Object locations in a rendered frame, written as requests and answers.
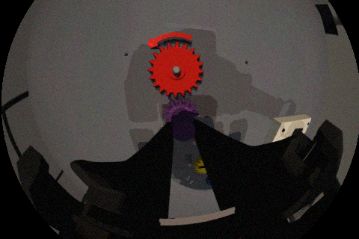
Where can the red gear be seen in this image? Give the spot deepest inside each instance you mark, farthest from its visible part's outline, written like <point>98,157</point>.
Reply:
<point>164,63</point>

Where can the yellow gear with black stripe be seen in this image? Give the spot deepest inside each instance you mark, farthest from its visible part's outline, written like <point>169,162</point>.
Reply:
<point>199,166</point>

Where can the purple gear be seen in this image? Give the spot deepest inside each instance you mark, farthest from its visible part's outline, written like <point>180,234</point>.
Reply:
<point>182,115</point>

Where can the red curved arrow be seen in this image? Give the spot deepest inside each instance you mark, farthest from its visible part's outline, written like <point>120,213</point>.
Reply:
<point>154,42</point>

